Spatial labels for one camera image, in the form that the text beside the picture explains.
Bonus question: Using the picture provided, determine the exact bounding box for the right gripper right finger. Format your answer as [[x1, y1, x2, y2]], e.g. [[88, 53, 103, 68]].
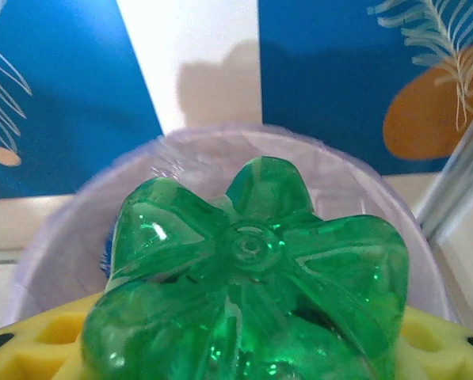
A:
[[392, 305, 473, 380]]

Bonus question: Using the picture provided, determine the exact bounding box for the green plastic bottle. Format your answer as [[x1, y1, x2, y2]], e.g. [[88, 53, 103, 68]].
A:
[[81, 156, 410, 380]]

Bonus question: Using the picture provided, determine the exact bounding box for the aluminium frame post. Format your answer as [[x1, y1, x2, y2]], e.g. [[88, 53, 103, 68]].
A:
[[416, 114, 473, 242]]

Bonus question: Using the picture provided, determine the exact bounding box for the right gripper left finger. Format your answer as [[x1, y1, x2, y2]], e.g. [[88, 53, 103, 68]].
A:
[[0, 294, 102, 380]]

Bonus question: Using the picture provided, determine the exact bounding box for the white bin with pink liner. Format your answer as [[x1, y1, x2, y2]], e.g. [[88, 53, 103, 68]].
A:
[[16, 122, 457, 329]]

